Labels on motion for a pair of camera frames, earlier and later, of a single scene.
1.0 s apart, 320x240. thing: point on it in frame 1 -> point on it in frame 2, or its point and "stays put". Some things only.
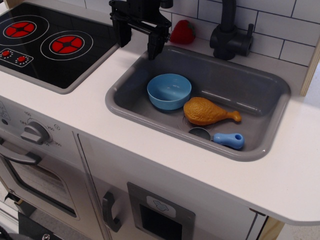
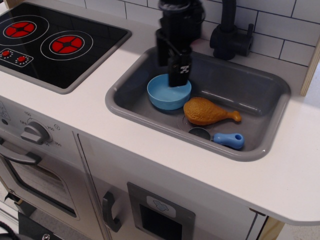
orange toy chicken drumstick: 204,111 stays put
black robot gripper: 145,14 -> 178,30
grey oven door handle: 29,157 stays put
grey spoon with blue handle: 235,141 stays put
